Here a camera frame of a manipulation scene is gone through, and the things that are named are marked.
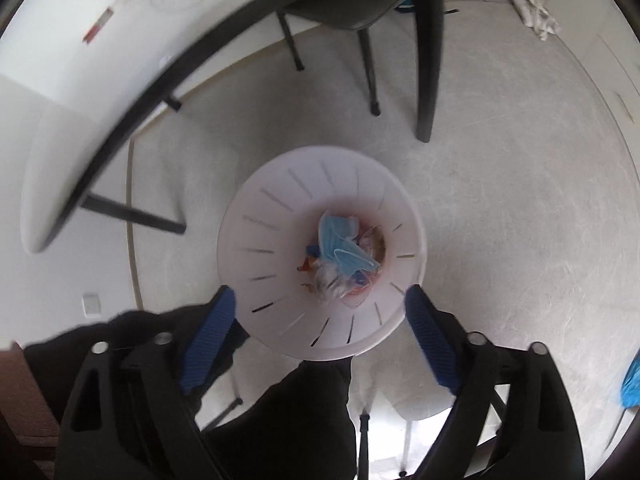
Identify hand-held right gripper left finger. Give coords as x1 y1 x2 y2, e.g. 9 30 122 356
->
54 285 237 480

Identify black table leg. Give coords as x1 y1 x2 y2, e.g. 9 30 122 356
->
81 194 187 234
400 0 446 144

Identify light blue face mask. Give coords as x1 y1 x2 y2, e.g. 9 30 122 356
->
319 212 379 277

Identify white cloth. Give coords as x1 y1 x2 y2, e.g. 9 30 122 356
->
510 0 561 40

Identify white slotted waste bin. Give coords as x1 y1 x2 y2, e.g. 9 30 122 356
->
216 146 427 361

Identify white stool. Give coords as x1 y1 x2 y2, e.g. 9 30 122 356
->
350 325 501 479

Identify clear plastic wrapper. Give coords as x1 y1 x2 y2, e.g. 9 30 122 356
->
314 259 352 303

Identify small red and white sachet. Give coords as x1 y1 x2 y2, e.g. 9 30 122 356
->
82 6 115 44

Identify grey chair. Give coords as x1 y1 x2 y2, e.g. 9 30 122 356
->
276 0 417 117

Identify brown wooden furniture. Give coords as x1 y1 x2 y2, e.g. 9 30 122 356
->
0 342 63 480

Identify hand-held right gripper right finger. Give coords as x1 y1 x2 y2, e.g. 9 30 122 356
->
404 284 586 480

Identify person's black pants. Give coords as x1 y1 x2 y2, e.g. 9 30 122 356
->
24 305 362 480

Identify blue plastic bag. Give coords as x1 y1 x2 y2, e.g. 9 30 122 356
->
620 350 640 409

